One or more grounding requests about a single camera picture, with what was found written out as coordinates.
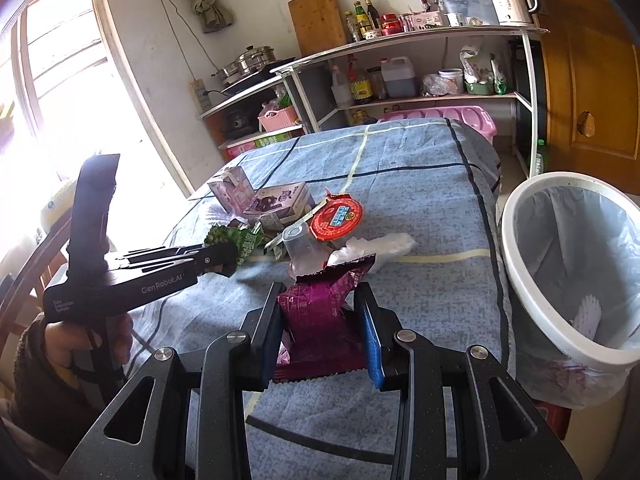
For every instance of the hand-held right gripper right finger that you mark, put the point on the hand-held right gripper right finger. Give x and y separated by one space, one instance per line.
372 347

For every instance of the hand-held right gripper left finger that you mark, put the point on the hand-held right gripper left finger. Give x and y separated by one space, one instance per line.
270 347

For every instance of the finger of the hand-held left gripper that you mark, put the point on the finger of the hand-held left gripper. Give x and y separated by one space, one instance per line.
210 265
200 250

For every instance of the green snack wrapper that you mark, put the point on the green snack wrapper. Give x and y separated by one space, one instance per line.
247 245

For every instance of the purple snack wrapper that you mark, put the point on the purple snack wrapper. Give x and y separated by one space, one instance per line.
320 320

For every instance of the purple milk carton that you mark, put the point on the purple milk carton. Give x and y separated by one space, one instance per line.
280 202
230 190

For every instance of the white plastic trash bin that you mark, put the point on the white plastic trash bin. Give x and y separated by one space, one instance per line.
530 320

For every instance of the person's left forearm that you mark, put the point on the person's left forearm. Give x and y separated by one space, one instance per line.
40 400

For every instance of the person's left hand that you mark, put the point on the person's left hand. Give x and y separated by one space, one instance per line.
60 345

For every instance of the wooden chair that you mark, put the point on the wooden chair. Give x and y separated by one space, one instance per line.
30 265

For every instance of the clear plastic cup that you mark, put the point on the clear plastic cup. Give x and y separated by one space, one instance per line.
299 240

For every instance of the clear plastic bag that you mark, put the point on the clear plastic bag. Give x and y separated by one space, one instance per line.
377 247

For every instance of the pink and green cardboard box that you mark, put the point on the pink and green cardboard box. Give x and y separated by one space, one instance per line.
260 142

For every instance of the pink woven basket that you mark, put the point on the pink woven basket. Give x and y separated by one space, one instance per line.
277 121

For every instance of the beige power strip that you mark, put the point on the beige power strip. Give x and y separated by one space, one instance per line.
198 95

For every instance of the small white shelf unit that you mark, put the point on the small white shelf unit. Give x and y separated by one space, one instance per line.
245 97

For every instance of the black induction cooker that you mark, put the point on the black induction cooker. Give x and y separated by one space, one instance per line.
260 81

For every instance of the red box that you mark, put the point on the red box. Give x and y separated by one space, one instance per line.
550 417

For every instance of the steel steamer pot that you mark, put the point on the steel steamer pot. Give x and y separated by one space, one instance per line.
252 60

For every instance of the clear plastic bottle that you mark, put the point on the clear plastic bottle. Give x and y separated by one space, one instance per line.
341 87

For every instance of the white paper wrapper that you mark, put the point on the white paper wrapper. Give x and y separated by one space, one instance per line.
589 317

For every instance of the translucent plastic bin liner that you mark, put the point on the translucent plastic bin liner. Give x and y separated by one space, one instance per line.
565 240

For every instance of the yellow label oil bottle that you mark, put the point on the yellow label oil bottle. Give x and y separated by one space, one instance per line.
360 85

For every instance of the hanging grey cloth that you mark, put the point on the hanging grey cloth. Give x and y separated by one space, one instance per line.
212 10

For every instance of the pink plastic crate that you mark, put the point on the pink plastic crate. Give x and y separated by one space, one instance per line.
440 115

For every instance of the dark glass jar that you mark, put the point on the dark glass jar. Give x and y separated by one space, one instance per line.
379 84

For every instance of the green plastic bottle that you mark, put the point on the green plastic bottle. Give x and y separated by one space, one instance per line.
539 160

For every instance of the wooden cutting board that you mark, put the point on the wooden cutting board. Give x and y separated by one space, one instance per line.
317 20

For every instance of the dark liquid plastic jug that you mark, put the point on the dark liquid plastic jug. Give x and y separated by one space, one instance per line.
398 77

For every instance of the crumpled plastic bag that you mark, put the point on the crumpled plastic bag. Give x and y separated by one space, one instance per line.
432 85

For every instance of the glass sauce bottle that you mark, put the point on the glass sauce bottle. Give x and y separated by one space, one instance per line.
351 26

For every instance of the white plastic tub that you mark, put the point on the white plastic tub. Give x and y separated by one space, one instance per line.
451 80

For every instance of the green bowl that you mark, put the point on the green bowl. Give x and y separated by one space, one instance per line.
477 88

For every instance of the green capped sauce bottle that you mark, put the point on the green capped sauce bottle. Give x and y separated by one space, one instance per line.
361 17

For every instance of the large white shelf unit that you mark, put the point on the large white shelf unit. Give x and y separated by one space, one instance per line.
400 39

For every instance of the dark sauce bottle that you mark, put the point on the dark sauce bottle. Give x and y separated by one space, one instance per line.
372 14

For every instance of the red jar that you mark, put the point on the red jar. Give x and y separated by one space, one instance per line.
390 24

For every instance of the black appliance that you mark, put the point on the black appliance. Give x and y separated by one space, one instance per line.
525 90

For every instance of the white and green food bags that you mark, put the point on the white and green food bags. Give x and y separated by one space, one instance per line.
482 65

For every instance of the round door knob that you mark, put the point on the round door knob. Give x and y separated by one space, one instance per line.
585 122

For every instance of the pink utensil holder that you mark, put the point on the pink utensil holder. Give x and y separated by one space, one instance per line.
425 20

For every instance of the clear plastic storage box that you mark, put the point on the clear plastic storage box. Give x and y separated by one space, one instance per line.
470 7

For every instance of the wooden door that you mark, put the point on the wooden door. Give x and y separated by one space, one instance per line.
590 60

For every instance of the window frame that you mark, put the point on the window frame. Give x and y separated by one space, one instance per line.
107 45

